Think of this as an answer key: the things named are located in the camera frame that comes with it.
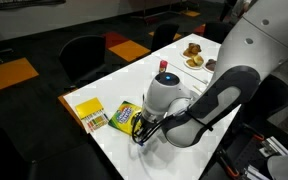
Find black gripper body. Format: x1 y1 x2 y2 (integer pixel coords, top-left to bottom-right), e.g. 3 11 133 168
140 114 159 134

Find small red shaker bottle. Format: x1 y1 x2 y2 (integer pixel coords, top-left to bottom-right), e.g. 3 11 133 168
158 59 169 74

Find dark chocolate bread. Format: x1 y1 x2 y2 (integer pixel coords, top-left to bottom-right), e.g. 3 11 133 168
205 58 218 72

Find white plate under chocolate bread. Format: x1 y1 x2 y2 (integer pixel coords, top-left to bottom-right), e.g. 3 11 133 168
202 61 218 74

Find green yellow Crayola marker box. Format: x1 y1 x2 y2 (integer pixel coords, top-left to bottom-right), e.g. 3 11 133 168
107 100 143 136

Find yellow open crayon pack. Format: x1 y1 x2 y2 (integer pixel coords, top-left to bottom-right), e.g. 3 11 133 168
74 97 110 134

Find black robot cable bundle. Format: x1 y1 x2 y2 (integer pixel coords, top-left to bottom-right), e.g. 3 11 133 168
131 94 216 147

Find golden brown bun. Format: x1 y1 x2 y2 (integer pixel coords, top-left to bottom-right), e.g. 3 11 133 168
183 42 203 58

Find orange handled clamp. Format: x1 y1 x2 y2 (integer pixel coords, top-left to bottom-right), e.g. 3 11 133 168
216 148 242 180

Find yellow sliced bread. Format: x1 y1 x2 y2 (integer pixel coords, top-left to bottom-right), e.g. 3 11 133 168
186 54 205 69

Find white rounded housing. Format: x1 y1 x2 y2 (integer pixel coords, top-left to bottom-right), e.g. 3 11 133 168
267 151 288 180

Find aluminium rail pieces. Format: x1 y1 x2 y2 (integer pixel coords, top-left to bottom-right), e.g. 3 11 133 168
258 135 288 158

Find white plate under brown bun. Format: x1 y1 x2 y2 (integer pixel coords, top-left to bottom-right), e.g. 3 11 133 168
179 46 202 60

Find white plate under yellow bread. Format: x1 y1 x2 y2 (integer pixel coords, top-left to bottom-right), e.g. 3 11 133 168
183 57 206 71

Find black office chair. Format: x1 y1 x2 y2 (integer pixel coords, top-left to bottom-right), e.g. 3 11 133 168
58 35 107 88
150 22 180 53
203 21 234 45
247 75 288 123

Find person in white shirt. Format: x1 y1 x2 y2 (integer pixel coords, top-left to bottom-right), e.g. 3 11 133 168
229 0 252 25

